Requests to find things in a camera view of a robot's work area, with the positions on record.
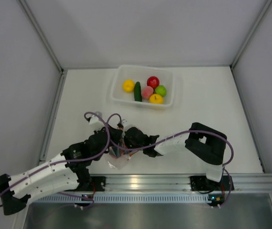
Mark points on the green fake cucumber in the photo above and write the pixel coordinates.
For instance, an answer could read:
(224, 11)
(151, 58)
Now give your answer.
(137, 92)

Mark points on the light green fake vegetable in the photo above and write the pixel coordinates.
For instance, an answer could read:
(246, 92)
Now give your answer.
(161, 90)

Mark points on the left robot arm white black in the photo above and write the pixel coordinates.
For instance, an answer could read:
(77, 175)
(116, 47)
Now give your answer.
(67, 171)

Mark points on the aluminium rail frame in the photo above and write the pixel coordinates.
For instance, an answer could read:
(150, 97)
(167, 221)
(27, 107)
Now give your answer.
(179, 183)

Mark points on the red fake apple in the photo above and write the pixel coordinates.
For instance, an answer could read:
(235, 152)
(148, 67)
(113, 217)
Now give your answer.
(153, 82)

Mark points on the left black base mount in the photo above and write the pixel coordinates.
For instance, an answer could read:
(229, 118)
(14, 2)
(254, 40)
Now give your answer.
(97, 184)

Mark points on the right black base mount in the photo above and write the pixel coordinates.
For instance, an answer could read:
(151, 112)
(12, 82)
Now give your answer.
(200, 184)

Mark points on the white slotted cable duct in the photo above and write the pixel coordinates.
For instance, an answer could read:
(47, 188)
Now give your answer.
(129, 198)

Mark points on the yellow fake lemon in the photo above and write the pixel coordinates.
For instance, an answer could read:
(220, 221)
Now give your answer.
(128, 86)

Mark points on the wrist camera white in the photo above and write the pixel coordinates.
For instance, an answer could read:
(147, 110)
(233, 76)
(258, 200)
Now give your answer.
(123, 124)
(95, 123)

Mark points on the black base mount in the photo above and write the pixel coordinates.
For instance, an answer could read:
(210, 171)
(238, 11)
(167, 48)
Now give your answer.
(200, 184)
(97, 184)

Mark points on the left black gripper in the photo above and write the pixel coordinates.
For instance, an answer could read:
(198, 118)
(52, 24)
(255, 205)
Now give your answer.
(113, 132)

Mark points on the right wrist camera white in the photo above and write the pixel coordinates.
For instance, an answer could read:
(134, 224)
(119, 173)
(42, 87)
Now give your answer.
(123, 124)

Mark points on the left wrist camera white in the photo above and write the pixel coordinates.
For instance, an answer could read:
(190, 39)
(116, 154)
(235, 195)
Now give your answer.
(95, 123)

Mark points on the pink fake peach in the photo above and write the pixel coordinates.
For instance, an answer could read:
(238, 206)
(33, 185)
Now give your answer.
(146, 92)

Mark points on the yellow fake apple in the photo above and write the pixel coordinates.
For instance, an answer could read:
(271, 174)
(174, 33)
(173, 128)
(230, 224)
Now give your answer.
(156, 99)

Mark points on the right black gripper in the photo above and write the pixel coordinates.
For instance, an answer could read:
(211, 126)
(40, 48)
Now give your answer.
(125, 139)

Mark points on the clear zip top bag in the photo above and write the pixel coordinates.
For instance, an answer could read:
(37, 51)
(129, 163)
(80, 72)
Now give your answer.
(118, 158)

